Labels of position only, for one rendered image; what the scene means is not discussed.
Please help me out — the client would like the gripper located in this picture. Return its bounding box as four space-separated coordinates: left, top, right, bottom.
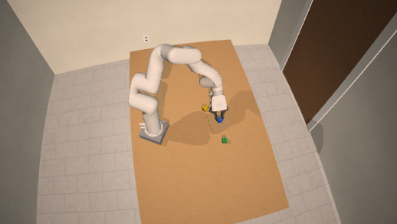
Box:
209 94 228 121

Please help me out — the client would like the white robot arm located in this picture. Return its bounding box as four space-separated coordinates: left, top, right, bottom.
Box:
128 44 223 137

